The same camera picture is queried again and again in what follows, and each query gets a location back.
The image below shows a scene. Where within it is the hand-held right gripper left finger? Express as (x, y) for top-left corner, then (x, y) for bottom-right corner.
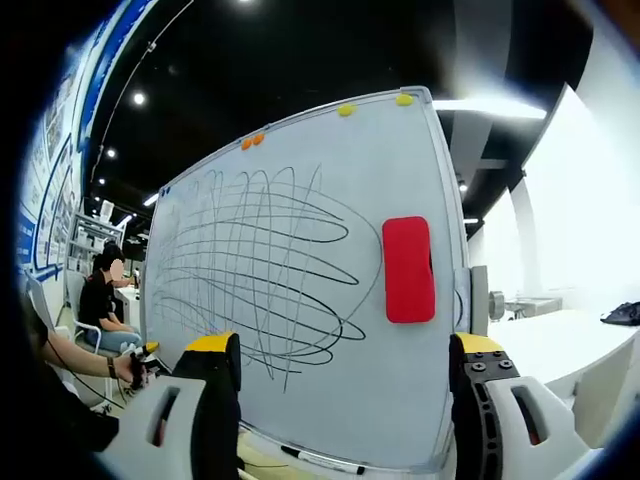
(97, 331), (244, 480)

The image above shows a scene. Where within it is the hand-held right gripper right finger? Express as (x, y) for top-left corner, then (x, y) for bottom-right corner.
(448, 332), (592, 480)

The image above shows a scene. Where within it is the white whiteboard with grey frame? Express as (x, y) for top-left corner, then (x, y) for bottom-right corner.
(139, 85), (474, 475)

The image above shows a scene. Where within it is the red whiteboard eraser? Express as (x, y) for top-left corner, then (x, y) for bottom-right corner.
(381, 215), (437, 325)

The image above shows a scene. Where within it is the person's left hand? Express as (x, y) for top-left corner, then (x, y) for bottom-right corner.
(123, 355), (152, 390)

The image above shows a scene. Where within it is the white office chair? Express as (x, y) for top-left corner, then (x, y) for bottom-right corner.
(73, 319), (129, 401)

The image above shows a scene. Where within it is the white table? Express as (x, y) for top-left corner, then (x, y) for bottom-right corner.
(487, 307), (640, 449)

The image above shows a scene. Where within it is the person's dark clothing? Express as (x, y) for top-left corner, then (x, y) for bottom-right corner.
(19, 299), (121, 451)

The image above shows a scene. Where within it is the black marker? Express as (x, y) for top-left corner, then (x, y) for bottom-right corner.
(280, 445), (366, 475)

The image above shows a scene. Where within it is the white shelf rack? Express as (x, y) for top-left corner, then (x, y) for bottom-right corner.
(67, 212), (126, 274)

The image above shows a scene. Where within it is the black bag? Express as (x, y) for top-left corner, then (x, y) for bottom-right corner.
(599, 301), (640, 327)

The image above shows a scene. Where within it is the white ceiling conduit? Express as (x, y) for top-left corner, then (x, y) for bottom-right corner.
(89, 0), (196, 166)

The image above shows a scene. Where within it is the blue white wall display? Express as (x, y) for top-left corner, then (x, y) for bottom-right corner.
(14, 0), (131, 284)

